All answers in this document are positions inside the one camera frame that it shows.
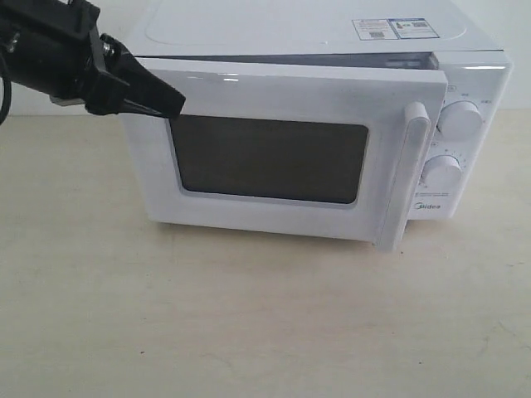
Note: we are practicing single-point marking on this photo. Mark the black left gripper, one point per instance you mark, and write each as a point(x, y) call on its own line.
point(54, 47)

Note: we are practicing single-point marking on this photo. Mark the white microwave door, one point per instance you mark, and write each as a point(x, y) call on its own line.
point(323, 151)

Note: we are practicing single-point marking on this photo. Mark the white microwave oven body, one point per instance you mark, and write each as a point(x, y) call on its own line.
point(321, 33)

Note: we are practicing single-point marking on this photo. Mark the lower white control knob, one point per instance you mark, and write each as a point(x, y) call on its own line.
point(441, 172)

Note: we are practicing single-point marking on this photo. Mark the white control knob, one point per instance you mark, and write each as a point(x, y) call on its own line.
point(441, 172)
point(459, 121)

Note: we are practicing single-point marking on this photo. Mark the upper white control knob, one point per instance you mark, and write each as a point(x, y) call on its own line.
point(459, 121)

